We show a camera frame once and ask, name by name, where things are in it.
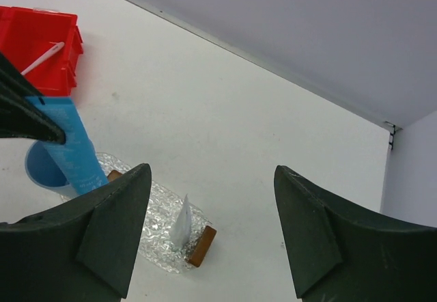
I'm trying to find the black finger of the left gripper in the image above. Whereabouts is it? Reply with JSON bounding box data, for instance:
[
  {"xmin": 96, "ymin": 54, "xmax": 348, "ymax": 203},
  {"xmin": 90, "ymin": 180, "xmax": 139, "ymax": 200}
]
[
  {"xmin": 1, "ymin": 95, "xmax": 66, "ymax": 144},
  {"xmin": 1, "ymin": 53, "xmax": 43, "ymax": 102}
]

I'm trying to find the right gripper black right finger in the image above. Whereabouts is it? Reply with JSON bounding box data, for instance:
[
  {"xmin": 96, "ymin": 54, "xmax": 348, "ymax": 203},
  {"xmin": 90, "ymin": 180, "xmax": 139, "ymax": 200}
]
[{"xmin": 274, "ymin": 165, "xmax": 436, "ymax": 301}]

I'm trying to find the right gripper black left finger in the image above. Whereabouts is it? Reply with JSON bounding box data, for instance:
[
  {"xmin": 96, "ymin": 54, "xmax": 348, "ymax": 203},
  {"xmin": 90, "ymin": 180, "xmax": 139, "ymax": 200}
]
[{"xmin": 1, "ymin": 163, "xmax": 152, "ymax": 301}]

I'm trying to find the blue plastic cup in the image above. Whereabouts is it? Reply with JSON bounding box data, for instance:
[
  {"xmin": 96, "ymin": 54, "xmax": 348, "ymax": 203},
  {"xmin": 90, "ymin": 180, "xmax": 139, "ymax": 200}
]
[{"xmin": 25, "ymin": 141, "xmax": 79, "ymax": 201}]

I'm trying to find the blue toothpaste tube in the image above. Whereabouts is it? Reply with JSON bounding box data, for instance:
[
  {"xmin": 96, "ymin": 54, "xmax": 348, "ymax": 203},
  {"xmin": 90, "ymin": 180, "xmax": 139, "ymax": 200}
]
[{"xmin": 27, "ymin": 96, "xmax": 108, "ymax": 195}]

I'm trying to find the white toothpaste tube green cap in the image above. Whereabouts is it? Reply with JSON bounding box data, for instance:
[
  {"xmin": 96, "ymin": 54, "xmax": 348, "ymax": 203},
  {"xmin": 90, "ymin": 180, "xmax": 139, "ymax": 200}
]
[{"xmin": 169, "ymin": 195, "xmax": 192, "ymax": 248}]

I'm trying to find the pink toothbrush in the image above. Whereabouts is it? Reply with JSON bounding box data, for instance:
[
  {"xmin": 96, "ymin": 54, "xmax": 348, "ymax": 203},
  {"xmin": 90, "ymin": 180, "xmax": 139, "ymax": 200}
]
[{"xmin": 21, "ymin": 42, "xmax": 65, "ymax": 76}]

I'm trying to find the red plastic compartment bin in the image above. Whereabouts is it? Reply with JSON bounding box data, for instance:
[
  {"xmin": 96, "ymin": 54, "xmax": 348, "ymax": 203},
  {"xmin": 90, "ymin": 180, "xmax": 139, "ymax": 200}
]
[{"xmin": 1, "ymin": 6, "xmax": 83, "ymax": 96}]

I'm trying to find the aluminium table frame rail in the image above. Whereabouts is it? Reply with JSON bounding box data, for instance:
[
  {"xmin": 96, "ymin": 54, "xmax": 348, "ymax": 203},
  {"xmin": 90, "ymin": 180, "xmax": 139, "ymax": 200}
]
[{"xmin": 73, "ymin": 0, "xmax": 404, "ymax": 151}]

